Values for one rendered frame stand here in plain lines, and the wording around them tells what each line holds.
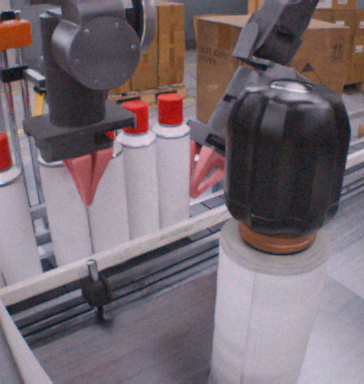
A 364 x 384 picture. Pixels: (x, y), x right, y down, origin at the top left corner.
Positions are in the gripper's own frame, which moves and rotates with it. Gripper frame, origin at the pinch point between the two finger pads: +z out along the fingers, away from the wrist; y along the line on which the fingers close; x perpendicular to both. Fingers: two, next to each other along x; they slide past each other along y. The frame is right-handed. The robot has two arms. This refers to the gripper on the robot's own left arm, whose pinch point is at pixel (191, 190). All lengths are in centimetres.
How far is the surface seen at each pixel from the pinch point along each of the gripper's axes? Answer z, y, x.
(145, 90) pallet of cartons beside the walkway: -41, -286, 177
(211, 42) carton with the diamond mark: -31, -36, 18
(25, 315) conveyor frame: 22.1, 4.6, -18.8
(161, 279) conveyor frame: 12.8, 4.6, -1.1
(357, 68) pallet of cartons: -176, -198, 328
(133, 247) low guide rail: 9.6, 4.2, -8.4
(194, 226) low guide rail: 4.0, 4.4, -0.4
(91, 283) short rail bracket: 14.0, 8.4, -15.2
